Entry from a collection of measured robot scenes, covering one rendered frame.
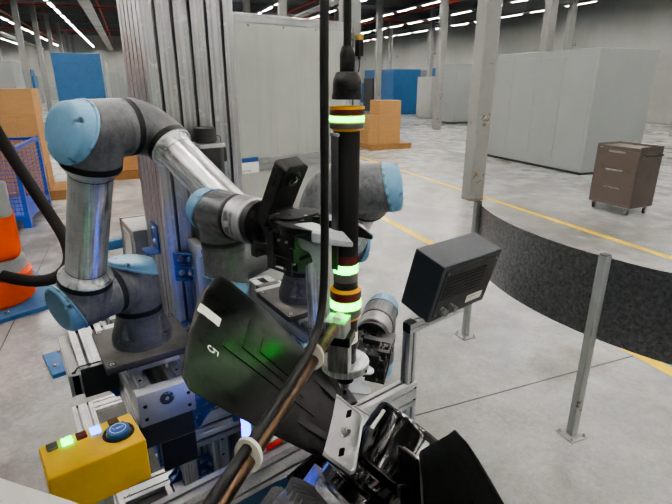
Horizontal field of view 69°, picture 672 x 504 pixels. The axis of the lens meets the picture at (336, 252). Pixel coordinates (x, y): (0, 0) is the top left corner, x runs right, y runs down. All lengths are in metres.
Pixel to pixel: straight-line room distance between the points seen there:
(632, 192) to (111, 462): 7.02
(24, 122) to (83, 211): 7.45
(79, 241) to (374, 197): 0.64
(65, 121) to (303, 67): 1.87
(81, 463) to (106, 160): 0.55
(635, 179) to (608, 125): 3.46
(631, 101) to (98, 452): 10.74
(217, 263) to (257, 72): 1.85
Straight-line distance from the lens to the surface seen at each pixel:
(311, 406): 0.65
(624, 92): 10.94
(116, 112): 1.06
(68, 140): 1.04
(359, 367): 0.71
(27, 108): 8.50
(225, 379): 0.55
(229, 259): 0.84
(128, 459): 1.03
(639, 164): 7.42
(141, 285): 1.31
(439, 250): 1.39
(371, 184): 1.10
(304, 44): 2.77
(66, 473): 1.01
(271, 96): 2.65
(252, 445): 0.44
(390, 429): 0.70
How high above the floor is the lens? 1.69
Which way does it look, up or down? 19 degrees down
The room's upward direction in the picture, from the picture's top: straight up
